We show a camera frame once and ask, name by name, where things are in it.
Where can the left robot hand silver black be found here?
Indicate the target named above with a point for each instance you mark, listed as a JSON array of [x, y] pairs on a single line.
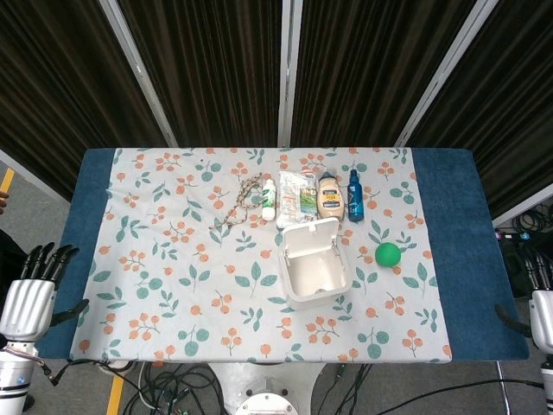
[[27, 302]]

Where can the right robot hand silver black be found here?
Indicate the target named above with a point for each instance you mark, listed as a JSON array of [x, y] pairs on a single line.
[[543, 315]]

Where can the green ball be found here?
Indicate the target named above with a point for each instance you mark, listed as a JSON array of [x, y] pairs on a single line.
[[387, 254]]

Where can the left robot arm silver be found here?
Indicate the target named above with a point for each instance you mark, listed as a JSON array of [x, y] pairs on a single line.
[[13, 376]]

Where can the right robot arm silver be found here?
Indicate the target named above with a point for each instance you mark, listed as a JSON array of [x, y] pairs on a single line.
[[547, 367]]

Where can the floral tablecloth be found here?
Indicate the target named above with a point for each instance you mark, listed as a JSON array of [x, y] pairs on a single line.
[[216, 276]]

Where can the white plastic bin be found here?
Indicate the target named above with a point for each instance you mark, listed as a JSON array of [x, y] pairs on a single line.
[[312, 268]]

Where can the power strip with plugs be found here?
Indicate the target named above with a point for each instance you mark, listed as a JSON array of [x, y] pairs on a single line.
[[514, 236]]

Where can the blue table cover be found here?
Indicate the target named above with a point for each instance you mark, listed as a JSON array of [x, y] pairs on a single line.
[[462, 259]]

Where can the black pleated curtain panel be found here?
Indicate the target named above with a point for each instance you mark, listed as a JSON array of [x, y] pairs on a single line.
[[207, 69], [371, 69], [505, 99], [56, 86]]

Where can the blue bottle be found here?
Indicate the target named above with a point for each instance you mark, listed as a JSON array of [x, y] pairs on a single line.
[[355, 199]]

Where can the beige mayonnaise squeeze bottle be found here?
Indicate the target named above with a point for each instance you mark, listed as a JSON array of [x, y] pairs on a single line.
[[330, 199]]

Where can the white bottle with green label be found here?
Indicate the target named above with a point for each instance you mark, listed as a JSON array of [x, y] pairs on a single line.
[[269, 199]]

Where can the clear plastic snack packet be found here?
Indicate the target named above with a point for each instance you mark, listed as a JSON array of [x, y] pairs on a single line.
[[296, 196]]

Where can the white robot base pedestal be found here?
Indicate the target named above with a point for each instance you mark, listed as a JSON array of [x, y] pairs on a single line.
[[268, 389]]

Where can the aluminium partition post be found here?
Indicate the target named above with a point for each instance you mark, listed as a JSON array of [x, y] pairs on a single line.
[[142, 73], [288, 73], [445, 73]]

